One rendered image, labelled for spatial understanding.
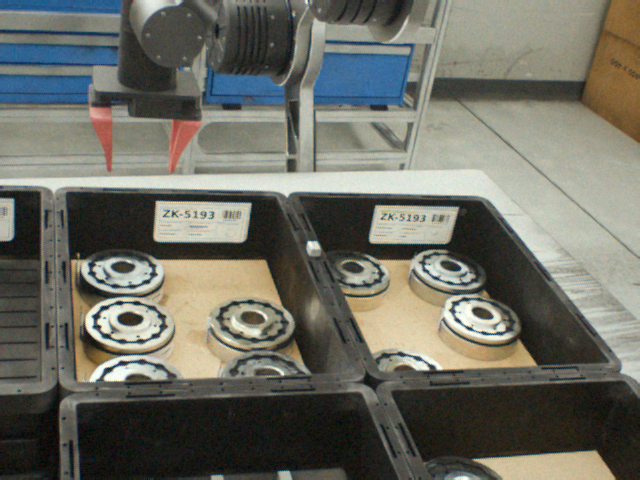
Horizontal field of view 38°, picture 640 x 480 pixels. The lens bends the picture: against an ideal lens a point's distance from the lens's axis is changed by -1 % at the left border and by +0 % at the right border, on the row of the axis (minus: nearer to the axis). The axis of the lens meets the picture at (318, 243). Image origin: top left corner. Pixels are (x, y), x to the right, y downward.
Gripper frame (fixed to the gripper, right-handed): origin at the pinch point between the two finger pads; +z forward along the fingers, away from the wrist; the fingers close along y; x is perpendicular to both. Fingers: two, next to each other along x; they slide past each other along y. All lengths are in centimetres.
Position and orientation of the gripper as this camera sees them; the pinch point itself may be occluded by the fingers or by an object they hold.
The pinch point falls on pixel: (140, 162)
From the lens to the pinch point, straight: 98.5
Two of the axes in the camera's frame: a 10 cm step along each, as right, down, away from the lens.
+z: -1.6, 8.5, 5.0
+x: -2.3, -5.3, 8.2
